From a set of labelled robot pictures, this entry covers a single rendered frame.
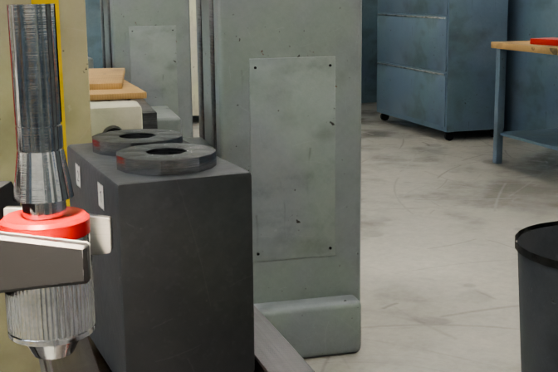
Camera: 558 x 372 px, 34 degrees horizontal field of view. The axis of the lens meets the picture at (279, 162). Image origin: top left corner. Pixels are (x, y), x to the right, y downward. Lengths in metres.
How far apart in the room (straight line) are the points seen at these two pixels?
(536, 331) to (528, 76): 5.61
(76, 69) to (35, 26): 1.70
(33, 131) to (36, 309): 0.09
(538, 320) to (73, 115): 1.24
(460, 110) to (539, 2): 1.06
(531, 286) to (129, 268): 1.73
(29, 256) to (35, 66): 0.10
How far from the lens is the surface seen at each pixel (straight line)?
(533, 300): 2.42
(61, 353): 0.52
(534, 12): 7.86
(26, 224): 0.49
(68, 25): 2.18
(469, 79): 7.83
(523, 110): 8.01
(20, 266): 0.49
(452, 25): 7.71
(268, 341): 0.93
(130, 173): 0.81
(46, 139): 0.49
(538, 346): 2.45
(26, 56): 0.49
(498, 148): 6.88
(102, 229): 0.53
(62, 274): 0.48
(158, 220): 0.78
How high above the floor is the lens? 1.28
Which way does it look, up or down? 11 degrees down
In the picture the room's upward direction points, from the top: 1 degrees counter-clockwise
